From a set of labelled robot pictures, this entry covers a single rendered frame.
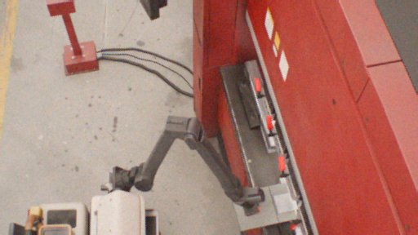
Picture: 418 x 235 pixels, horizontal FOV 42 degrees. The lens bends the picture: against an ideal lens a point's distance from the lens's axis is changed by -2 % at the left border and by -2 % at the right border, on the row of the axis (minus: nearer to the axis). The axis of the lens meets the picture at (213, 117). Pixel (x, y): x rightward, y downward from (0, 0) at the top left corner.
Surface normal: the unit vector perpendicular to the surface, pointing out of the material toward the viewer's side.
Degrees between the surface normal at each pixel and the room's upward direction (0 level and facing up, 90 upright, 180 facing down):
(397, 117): 0
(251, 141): 0
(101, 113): 0
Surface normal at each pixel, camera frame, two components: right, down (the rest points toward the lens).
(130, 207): 0.69, -0.37
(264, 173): 0.03, -0.47
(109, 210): -0.72, -0.28
